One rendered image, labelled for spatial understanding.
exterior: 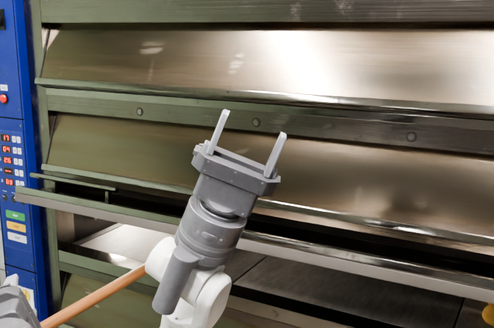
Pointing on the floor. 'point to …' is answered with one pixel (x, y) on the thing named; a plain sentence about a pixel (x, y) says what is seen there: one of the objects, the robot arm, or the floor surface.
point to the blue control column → (10, 63)
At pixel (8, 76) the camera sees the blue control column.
